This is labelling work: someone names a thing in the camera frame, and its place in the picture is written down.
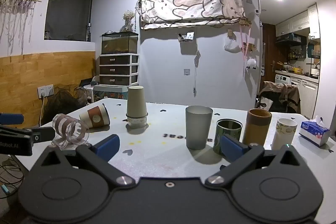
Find green metal can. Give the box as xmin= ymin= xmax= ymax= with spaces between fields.
xmin=213 ymin=119 xmax=243 ymax=157

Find white washing machine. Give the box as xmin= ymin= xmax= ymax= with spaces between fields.
xmin=274 ymin=74 xmax=292 ymax=86

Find white hanging bag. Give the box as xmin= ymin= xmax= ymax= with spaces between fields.
xmin=224 ymin=37 xmax=242 ymax=54

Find chair with draped clothes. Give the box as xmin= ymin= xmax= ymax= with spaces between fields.
xmin=256 ymin=81 xmax=301 ymax=114

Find dried flower vase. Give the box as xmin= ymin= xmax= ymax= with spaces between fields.
xmin=122 ymin=10 xmax=136 ymax=32

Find blue tissue box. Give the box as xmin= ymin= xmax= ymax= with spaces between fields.
xmin=299 ymin=115 xmax=331 ymax=147

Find white macrame wall hammock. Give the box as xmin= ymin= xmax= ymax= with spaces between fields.
xmin=0 ymin=0 xmax=45 ymax=56

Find white hanging plush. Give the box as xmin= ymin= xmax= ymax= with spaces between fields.
xmin=246 ymin=58 xmax=258 ymax=71

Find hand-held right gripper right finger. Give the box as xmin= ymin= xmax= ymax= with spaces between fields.
xmin=204 ymin=134 xmax=303 ymax=187

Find glass fish tank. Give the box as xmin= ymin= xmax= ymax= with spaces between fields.
xmin=101 ymin=31 xmax=139 ymax=55

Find cartoon printed cloth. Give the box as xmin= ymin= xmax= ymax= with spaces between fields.
xmin=138 ymin=0 xmax=247 ymax=30

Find white kitchen wall cabinets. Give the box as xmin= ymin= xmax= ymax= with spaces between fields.
xmin=275 ymin=3 xmax=321 ymax=40

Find beige paper cup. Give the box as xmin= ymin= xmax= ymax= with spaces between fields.
xmin=126 ymin=86 xmax=148 ymax=118

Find white power cable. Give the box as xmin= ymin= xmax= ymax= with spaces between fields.
xmin=39 ymin=95 xmax=49 ymax=127

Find brown banded paper cup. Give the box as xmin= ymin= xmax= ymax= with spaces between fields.
xmin=79 ymin=104 xmax=111 ymax=129

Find small wall shelf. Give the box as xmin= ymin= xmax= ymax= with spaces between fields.
xmin=178 ymin=31 xmax=195 ymax=43

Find hanging grey cord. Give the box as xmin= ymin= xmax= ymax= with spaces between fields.
xmin=193 ymin=50 xmax=202 ymax=97

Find white leaf-print paper cup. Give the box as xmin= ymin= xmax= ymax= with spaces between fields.
xmin=271 ymin=118 xmax=298 ymax=151

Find patterned low cabinet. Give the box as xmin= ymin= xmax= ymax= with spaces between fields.
xmin=93 ymin=84 xmax=137 ymax=104

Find brown wooden door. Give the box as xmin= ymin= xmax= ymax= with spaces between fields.
xmin=262 ymin=22 xmax=277 ymax=98

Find dark window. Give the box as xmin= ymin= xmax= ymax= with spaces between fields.
xmin=44 ymin=0 xmax=99 ymax=42

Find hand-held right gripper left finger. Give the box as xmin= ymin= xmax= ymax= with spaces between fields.
xmin=34 ymin=134 xmax=136 ymax=187

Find frosted grey plastic cup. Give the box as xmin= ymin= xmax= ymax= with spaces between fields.
xmin=185 ymin=106 xmax=214 ymax=150

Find white wall socket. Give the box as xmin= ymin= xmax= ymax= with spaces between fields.
xmin=37 ymin=84 xmax=54 ymax=99

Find dark mesh cloth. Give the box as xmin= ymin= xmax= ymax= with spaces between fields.
xmin=42 ymin=85 xmax=90 ymax=126

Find clear striped glass cup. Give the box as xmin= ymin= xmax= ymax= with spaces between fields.
xmin=52 ymin=113 xmax=90 ymax=149

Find tangled floor cables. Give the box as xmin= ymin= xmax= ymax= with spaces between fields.
xmin=0 ymin=154 xmax=28 ymax=199

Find black range hood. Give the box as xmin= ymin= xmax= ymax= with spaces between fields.
xmin=275 ymin=32 xmax=307 ymax=46

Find dark plastic drawer unit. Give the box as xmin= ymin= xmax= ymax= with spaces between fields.
xmin=99 ymin=54 xmax=139 ymax=86

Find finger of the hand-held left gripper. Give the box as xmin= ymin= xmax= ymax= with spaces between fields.
xmin=0 ymin=126 xmax=56 ymax=143
xmin=0 ymin=113 xmax=24 ymax=125

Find brown cylindrical cup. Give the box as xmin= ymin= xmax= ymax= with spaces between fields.
xmin=242 ymin=108 xmax=272 ymax=147

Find floral paper cup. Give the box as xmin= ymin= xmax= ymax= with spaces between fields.
xmin=126 ymin=112 xmax=149 ymax=129

